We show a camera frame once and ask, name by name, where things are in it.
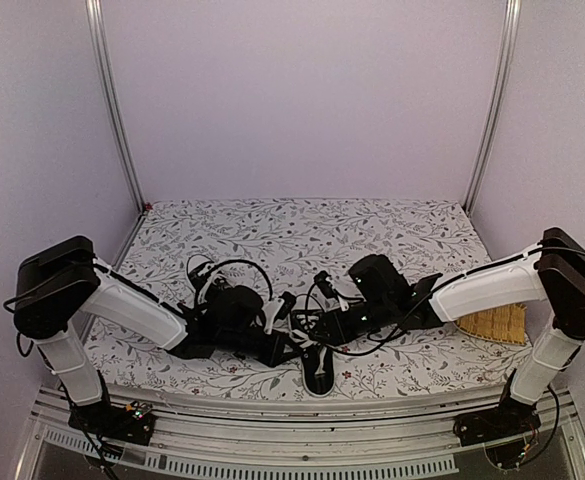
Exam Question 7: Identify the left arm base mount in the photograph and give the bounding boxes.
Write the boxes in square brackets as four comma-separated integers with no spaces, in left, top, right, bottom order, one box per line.
[68,390,157,446]

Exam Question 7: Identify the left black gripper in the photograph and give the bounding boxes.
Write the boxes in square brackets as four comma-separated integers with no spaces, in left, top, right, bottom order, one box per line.
[218,328,304,369]

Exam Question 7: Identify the front aluminium rail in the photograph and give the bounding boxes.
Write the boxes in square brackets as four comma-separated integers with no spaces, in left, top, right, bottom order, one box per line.
[21,384,585,479]

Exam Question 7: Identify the right aluminium frame post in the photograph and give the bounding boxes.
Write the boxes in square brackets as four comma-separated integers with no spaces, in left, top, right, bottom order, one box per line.
[462,0,522,218]

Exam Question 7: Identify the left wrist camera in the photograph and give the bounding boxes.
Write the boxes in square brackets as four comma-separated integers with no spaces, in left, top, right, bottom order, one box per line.
[263,291,296,335]

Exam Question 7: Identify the woven bamboo tray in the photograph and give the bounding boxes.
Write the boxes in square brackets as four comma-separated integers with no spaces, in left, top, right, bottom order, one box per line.
[455,304,526,345]

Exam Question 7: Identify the aluminium frame post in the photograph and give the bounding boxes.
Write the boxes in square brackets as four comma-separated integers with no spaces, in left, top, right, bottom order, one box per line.
[85,0,146,214]
[462,0,522,218]

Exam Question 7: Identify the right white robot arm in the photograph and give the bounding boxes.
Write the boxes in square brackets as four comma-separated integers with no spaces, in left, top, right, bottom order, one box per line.
[311,227,585,436]

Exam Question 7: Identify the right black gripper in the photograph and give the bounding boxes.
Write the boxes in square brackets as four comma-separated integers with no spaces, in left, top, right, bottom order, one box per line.
[307,298,394,348]

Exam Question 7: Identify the floral patterned table mat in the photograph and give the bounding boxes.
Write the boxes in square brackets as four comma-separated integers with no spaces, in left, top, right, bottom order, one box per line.
[85,199,530,401]

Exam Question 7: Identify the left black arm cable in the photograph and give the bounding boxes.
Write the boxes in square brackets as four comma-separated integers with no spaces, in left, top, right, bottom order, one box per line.
[204,258,274,301]

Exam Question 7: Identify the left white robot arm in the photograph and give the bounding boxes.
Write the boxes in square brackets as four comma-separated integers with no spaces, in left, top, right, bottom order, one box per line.
[3,236,301,434]

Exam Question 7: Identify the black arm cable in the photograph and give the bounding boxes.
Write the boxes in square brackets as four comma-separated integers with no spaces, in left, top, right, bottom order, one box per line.
[204,258,274,301]
[304,282,423,357]

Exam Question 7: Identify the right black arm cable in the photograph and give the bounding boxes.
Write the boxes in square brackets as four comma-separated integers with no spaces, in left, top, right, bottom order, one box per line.
[304,282,423,357]

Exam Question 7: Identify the left aluminium frame post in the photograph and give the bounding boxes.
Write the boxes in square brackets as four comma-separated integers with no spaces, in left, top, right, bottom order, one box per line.
[85,0,146,214]

